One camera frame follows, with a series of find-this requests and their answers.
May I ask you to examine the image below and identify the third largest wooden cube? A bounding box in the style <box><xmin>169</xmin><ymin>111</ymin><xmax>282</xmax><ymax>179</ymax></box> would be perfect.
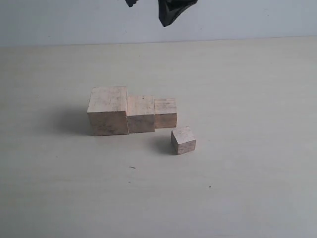
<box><xmin>154</xmin><ymin>98</ymin><xmax>177</xmax><ymax>128</ymax></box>

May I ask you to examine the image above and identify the smallest wooden cube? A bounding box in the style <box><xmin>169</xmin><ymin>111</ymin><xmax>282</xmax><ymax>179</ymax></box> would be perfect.
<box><xmin>171</xmin><ymin>126</ymin><xmax>196</xmax><ymax>155</ymax></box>

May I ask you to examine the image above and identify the second largest wooden cube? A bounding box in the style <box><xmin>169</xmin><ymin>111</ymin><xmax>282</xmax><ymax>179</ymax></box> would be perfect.
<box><xmin>127</xmin><ymin>95</ymin><xmax>156</xmax><ymax>133</ymax></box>

